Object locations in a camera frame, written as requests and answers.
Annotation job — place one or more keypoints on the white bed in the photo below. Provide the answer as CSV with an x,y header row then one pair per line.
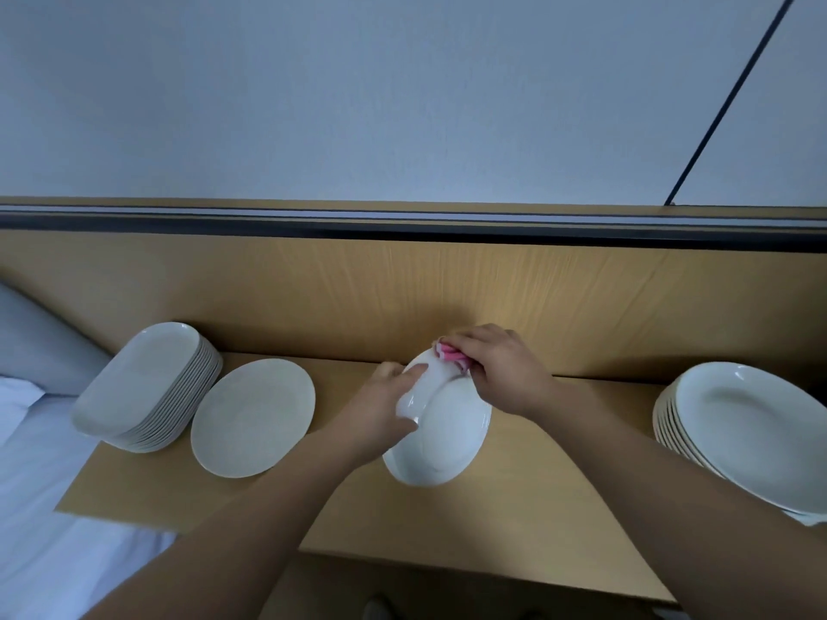
x,y
45,523

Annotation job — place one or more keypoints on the grey upholstered headboard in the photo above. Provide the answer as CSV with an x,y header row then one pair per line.
x,y
45,345

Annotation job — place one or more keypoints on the person's right forearm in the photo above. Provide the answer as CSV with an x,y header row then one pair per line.
x,y
692,504

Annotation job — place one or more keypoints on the pile of white oblong plates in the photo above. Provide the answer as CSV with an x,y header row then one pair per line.
x,y
136,381

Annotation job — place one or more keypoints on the white glossy round plate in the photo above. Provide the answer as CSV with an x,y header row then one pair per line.
x,y
252,417
446,439

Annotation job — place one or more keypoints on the person's left forearm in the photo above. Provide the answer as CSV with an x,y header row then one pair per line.
x,y
220,549

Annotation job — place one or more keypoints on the stack of white round plates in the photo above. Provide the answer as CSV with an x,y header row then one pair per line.
x,y
756,432

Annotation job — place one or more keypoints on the person's right hand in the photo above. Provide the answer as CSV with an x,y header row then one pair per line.
x,y
507,370

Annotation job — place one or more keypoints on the black wall rail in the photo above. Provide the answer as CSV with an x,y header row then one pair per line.
x,y
388,230

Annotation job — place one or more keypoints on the pink cleaning cloth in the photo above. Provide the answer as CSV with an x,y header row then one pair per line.
x,y
452,357

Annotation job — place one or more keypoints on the person's left hand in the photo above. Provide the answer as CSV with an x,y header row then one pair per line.
x,y
377,417

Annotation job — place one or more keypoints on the white pillow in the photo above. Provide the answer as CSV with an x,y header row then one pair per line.
x,y
16,404

